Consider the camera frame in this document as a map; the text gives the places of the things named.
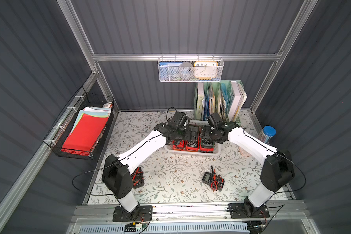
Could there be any white plastic basket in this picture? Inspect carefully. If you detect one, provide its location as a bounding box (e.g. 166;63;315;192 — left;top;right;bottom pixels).
164;120;222;157

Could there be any red ANENG multimeter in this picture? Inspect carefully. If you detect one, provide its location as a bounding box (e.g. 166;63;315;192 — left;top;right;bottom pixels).
199;141;215;154

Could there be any small black multimeter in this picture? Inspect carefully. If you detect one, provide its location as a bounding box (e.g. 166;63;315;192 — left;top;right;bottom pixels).
202;166;225;192
131;167;145;189

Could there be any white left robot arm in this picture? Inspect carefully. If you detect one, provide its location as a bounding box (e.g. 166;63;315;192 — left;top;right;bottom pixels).
101;112;190;213

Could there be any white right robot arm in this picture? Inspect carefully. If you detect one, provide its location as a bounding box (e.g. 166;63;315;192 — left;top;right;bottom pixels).
205;113;295;216

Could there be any blue box in basket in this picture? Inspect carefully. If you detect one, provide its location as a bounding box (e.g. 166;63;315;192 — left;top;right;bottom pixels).
158;61;182;82

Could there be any green file organizer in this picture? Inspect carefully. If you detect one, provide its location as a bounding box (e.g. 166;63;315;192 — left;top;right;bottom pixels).
194;80;247;124

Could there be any blue lid pencil tube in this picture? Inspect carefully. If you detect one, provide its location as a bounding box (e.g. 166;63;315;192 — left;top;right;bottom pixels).
257;126;277;143

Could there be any orange alarm clock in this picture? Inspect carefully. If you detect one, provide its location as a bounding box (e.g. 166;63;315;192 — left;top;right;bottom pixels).
194;61;218;79

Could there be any grey tape roll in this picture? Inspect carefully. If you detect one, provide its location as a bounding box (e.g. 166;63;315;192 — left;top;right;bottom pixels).
178;62;194;80

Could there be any red paper folder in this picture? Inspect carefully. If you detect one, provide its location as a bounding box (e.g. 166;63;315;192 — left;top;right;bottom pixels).
61;110;110;156

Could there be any white wire hanging basket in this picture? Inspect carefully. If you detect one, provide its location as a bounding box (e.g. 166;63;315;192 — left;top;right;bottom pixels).
157;57;225;83

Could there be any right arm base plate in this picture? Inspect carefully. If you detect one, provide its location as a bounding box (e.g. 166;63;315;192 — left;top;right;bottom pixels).
227;203;271;219

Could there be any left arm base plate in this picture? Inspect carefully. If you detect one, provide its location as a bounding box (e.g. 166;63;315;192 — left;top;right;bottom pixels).
112;205;153;222

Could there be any black wire wall basket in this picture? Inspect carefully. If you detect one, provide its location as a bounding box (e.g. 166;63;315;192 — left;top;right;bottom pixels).
43;88;115;160

